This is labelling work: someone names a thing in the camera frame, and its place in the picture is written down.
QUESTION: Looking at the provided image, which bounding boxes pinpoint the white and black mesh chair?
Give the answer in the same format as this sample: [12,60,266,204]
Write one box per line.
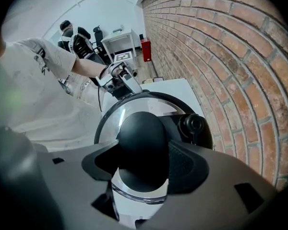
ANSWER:
[69,32,95,58]

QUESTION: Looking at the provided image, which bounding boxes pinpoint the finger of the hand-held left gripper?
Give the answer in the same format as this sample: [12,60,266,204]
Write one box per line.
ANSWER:
[123,73,144,95]

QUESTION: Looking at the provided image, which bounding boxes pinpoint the person's left forearm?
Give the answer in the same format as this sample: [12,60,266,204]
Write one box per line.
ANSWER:
[71,57,110,79]

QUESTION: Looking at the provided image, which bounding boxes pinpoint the red metal cabinet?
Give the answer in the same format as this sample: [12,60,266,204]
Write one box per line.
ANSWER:
[140,38,153,63]

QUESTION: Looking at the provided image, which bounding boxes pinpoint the person's left hand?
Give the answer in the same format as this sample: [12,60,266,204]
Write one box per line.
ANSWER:
[111,67,126,78]

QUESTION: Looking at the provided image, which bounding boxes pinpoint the person's white t-shirt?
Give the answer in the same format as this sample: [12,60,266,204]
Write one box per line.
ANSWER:
[0,38,104,151]

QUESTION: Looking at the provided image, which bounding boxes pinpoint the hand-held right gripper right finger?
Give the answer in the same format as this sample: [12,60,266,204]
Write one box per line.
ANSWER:
[136,139,279,230]

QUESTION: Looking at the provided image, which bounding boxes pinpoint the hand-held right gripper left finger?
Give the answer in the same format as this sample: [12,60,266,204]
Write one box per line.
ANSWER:
[31,139,136,230]

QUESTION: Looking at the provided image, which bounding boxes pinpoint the small white table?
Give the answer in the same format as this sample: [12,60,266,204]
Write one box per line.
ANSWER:
[100,28,138,62]

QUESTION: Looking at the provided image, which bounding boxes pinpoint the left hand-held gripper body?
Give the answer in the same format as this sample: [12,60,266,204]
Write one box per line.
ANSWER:
[95,53,135,101]

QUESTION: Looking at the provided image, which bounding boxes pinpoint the black office chair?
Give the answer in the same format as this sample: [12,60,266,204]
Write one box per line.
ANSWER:
[93,25,107,56]

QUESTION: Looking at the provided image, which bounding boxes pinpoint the black wristband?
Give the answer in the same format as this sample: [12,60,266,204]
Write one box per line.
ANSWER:
[98,64,109,80]

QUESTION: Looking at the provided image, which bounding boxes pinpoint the black-knobbed steel pressure cooker lid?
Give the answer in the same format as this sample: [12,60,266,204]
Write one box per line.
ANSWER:
[94,91,214,205]

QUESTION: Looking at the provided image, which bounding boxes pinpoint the items on small table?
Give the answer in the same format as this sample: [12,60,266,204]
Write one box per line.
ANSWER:
[109,24,125,37]

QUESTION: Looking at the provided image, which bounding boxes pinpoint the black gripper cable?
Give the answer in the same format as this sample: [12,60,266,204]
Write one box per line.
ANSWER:
[96,85,104,113]

